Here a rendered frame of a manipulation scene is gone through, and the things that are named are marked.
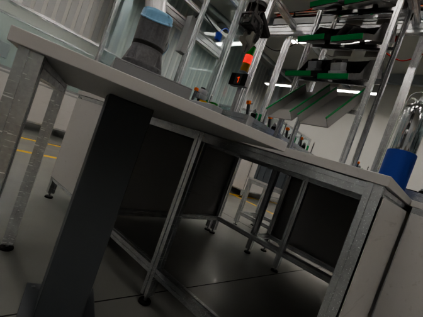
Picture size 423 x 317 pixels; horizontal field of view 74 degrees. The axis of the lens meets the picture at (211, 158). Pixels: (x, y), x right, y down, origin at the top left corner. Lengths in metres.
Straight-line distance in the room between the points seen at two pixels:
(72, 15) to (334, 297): 9.19
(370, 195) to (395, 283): 0.79
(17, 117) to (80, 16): 8.93
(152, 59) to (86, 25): 8.54
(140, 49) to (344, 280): 0.98
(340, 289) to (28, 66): 0.95
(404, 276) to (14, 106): 1.60
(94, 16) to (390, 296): 9.30
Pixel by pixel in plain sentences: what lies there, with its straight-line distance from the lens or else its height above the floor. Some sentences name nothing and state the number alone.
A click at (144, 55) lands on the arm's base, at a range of 1.08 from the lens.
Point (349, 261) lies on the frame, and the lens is 0.94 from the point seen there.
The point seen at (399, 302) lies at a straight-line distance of 1.68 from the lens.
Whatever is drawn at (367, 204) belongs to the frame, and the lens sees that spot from 0.94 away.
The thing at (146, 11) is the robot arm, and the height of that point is 1.15.
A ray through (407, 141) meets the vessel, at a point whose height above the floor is 1.19.
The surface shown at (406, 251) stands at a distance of 1.64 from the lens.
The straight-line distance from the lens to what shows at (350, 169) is 0.94.
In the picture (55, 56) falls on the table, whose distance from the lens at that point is 0.67.
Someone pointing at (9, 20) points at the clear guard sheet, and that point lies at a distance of 6.10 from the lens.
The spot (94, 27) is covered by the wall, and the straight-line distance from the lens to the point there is 9.69.
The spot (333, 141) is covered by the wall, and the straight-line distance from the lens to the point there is 12.78.
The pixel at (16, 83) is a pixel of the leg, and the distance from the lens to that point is 0.69.
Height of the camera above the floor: 0.76
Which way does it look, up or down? 1 degrees down
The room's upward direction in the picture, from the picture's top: 20 degrees clockwise
